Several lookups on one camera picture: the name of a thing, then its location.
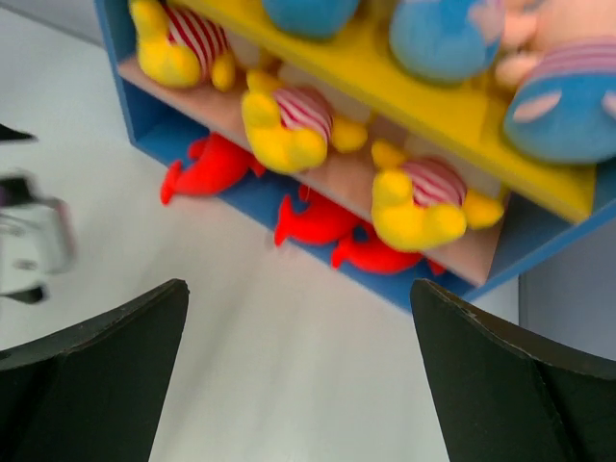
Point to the yellow duck plush striped shirt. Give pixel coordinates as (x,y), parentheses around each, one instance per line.
(419,203)

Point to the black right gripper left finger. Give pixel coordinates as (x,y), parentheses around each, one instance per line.
(94,391)

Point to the red shark plush toy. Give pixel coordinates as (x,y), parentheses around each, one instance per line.
(217,165)

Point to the blue yellow toy shelf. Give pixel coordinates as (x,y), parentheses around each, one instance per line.
(460,141)

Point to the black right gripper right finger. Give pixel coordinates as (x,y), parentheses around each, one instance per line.
(503,393)

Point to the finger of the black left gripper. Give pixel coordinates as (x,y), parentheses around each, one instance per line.
(10,135)

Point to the boy doll striped shirt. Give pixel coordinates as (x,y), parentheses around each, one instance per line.
(561,65)

